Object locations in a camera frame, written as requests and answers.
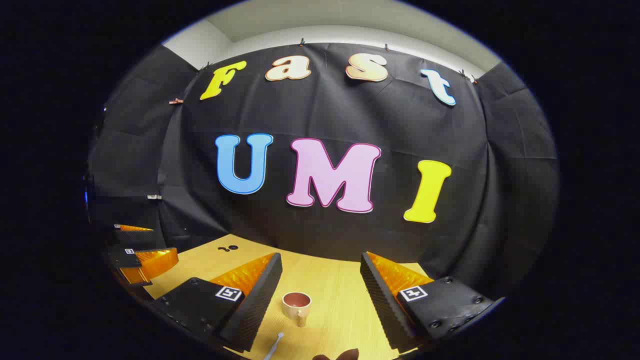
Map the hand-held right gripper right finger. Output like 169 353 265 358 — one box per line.
360 251 506 353

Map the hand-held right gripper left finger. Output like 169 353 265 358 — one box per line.
152 252 283 353

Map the beige cup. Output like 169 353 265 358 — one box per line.
281 291 312 328

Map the white toothbrush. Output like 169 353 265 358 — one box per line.
263 332 285 360

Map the wooden desktop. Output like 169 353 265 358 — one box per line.
142 233 436 360

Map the black backdrop cloth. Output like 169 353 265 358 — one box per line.
87 42 560 301

